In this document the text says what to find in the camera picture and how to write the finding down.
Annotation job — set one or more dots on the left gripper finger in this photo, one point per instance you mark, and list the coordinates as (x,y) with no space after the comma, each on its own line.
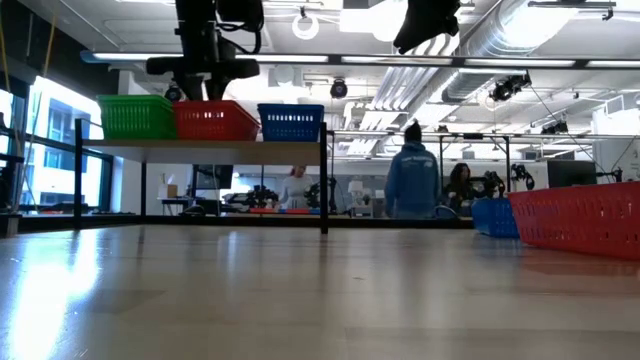
(217,87)
(191,87)

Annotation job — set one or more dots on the red plastic basket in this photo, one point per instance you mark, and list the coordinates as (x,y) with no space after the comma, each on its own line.
(235,104)
(215,134)
(575,195)

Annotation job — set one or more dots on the blue plastic basket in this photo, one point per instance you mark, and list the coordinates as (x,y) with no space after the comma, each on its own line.
(291,106)
(492,220)
(291,134)

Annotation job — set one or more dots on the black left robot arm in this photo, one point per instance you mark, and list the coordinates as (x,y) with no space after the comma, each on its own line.
(195,12)

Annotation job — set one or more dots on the wooden shelf with black legs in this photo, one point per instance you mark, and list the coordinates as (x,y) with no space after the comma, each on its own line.
(200,151)

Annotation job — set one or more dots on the long ceiling light bar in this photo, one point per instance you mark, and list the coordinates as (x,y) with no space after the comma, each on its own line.
(300,58)

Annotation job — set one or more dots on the black computer monitor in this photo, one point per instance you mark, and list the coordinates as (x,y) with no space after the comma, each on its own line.
(215,176)
(572,174)

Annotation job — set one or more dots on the small cardboard box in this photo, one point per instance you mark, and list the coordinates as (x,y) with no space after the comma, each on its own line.
(172,191)

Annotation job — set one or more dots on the black background robot arms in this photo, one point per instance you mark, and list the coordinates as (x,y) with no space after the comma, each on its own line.
(492,182)
(260,196)

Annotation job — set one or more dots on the person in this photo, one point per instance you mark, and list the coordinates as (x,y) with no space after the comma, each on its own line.
(412,180)
(459,185)
(295,190)

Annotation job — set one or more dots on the black ceiling track fixture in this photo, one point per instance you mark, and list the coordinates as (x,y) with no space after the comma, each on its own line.
(570,4)

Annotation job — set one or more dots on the black ceiling camera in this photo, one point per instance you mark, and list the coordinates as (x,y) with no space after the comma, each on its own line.
(338,88)
(171,94)
(555,128)
(502,91)

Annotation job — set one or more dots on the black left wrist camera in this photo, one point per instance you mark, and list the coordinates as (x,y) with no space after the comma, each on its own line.
(240,12)

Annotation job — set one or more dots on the silver ventilation duct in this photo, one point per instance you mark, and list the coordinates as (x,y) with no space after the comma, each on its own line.
(500,40)

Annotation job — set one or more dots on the black background rig frame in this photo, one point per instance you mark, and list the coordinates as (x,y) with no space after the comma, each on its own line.
(475,135)

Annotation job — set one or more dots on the black aluminium table frame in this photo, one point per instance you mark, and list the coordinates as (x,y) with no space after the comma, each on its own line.
(250,220)

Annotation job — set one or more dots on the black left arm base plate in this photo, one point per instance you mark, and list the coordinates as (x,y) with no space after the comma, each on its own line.
(10,225)

